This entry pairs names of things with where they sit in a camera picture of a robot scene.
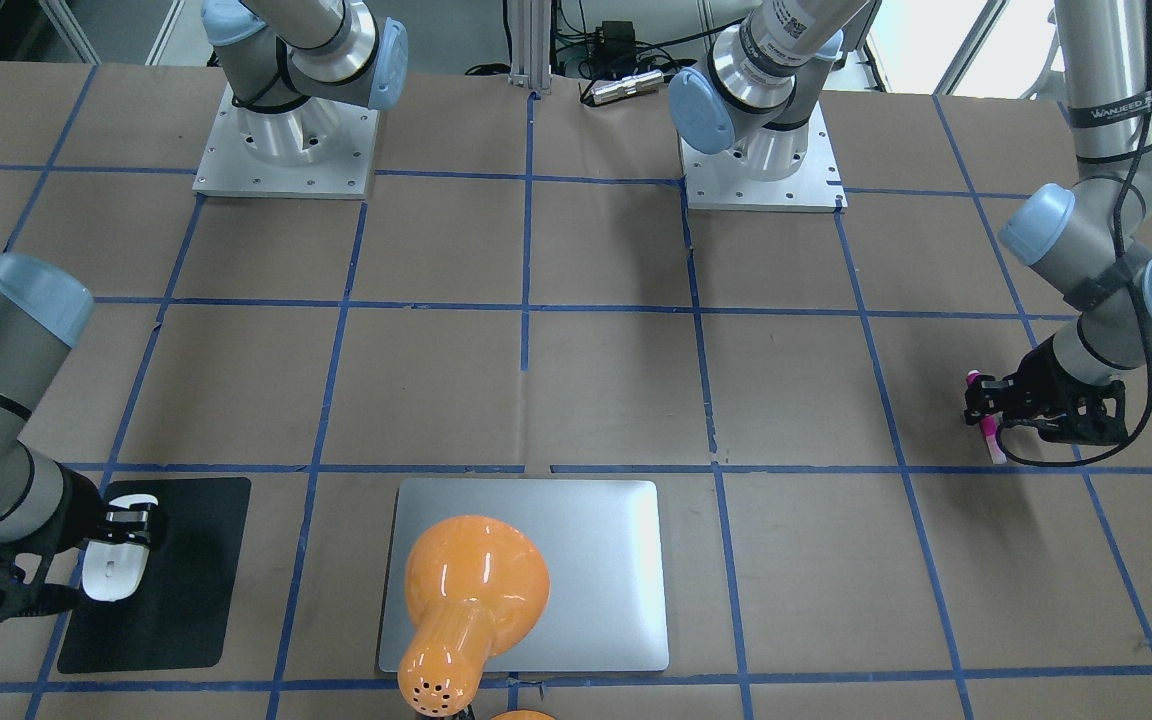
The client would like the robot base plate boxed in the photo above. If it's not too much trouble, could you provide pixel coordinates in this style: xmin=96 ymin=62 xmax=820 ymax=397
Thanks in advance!
xmin=675 ymin=101 xmax=849 ymax=213
xmin=192 ymin=88 xmax=381 ymax=200

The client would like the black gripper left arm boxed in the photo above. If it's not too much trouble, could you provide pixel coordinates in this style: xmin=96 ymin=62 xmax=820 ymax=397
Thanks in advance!
xmin=963 ymin=340 xmax=1129 ymax=446

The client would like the white computer mouse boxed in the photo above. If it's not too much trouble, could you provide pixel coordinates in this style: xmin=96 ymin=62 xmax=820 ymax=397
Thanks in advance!
xmin=81 ymin=493 xmax=159 ymax=602

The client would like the silver metal cylinder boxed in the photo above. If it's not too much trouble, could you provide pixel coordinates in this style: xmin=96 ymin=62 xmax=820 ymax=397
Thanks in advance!
xmin=579 ymin=69 xmax=666 ymax=108

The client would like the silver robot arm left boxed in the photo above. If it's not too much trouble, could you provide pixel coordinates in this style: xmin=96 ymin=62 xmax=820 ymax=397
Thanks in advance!
xmin=668 ymin=1 xmax=1152 ymax=457

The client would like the pink pen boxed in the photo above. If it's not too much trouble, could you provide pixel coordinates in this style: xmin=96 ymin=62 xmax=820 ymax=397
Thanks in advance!
xmin=964 ymin=391 xmax=1007 ymax=467

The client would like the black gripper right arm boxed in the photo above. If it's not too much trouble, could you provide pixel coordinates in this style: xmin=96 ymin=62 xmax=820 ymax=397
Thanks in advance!
xmin=0 ymin=470 xmax=169 ymax=623

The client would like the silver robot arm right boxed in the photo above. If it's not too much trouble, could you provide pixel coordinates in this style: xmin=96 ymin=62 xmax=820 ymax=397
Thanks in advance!
xmin=0 ymin=1 xmax=410 ymax=623

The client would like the black power adapter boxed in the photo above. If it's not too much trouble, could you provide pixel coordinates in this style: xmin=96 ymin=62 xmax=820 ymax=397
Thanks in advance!
xmin=591 ymin=20 xmax=637 ymax=68

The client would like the silver laptop notebook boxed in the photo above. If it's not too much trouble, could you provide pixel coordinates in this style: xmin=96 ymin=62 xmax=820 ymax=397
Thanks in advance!
xmin=378 ymin=477 xmax=669 ymax=673

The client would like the black mousepad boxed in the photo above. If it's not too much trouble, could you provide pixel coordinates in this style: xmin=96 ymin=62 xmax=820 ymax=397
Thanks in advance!
xmin=56 ymin=477 xmax=251 ymax=674

